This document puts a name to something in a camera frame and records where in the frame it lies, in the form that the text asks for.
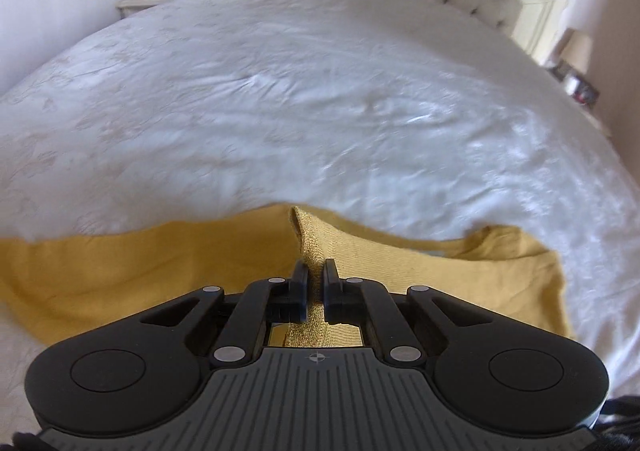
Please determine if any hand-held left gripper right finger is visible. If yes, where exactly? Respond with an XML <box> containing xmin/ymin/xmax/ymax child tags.
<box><xmin>322</xmin><ymin>258</ymin><xmax>493</xmax><ymax>368</ymax></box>

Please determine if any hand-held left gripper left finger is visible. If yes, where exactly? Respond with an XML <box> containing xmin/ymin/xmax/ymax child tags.
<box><xmin>135</xmin><ymin>261</ymin><xmax>311</xmax><ymax>368</ymax></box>

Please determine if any yellow shirt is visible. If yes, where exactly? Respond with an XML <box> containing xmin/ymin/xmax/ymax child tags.
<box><xmin>0</xmin><ymin>203</ymin><xmax>576</xmax><ymax>349</ymax></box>

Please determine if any white embroidered bedspread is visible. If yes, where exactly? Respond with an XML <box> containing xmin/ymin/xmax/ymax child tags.
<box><xmin>0</xmin><ymin>0</ymin><xmax>640</xmax><ymax>432</ymax></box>

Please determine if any white nightstand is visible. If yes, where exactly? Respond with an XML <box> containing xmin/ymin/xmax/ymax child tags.
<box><xmin>116</xmin><ymin>0</ymin><xmax>201</xmax><ymax>20</ymax></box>

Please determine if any cream table lamp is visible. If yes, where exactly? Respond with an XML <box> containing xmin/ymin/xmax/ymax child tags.
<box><xmin>552</xmin><ymin>28</ymin><xmax>596</xmax><ymax>75</ymax></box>

